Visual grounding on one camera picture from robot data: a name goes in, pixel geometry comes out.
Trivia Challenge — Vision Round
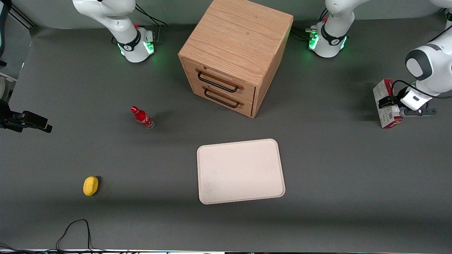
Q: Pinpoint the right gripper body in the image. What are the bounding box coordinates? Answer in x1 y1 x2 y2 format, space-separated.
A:
0 100 26 133

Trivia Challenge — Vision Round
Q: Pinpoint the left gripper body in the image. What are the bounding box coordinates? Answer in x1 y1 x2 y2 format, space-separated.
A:
398 87 432 110

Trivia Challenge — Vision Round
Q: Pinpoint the red cookie box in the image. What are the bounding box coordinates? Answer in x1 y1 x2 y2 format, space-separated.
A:
373 79 404 129

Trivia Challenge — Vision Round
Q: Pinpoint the beige plastic tray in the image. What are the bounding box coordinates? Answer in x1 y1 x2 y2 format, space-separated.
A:
197 139 286 205

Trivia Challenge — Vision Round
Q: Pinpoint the yellow lemon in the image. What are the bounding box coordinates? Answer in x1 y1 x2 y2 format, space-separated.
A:
83 176 100 196

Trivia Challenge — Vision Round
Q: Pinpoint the red cola bottle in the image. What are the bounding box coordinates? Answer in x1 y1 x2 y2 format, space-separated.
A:
130 106 155 129

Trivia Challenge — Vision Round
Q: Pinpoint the wooden drawer front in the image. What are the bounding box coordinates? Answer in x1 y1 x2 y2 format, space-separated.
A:
191 80 254 117
182 58 256 103

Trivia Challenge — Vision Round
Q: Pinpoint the wooden drawer cabinet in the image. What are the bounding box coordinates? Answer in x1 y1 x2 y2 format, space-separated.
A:
178 0 294 119

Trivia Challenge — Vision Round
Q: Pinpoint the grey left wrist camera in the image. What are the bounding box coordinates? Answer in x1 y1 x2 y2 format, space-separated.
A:
399 108 438 117

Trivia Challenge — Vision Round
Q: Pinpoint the black hanging strap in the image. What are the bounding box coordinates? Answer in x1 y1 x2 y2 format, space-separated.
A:
0 0 12 67

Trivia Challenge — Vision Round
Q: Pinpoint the black floor cable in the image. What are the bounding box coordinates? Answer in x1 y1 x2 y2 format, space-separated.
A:
0 219 106 253

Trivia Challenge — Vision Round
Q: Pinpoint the black left base cable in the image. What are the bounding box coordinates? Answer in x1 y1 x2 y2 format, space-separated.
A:
291 9 329 42

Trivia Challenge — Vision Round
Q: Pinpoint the black base cable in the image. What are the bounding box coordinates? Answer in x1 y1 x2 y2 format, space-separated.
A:
135 4 168 44
291 9 329 42

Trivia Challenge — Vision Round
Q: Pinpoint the black right base cable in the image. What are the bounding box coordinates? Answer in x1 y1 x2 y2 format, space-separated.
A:
135 4 168 44

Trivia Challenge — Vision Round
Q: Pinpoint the black metal drawer handle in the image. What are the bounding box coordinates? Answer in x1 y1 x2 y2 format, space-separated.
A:
196 69 244 93
203 86 245 108

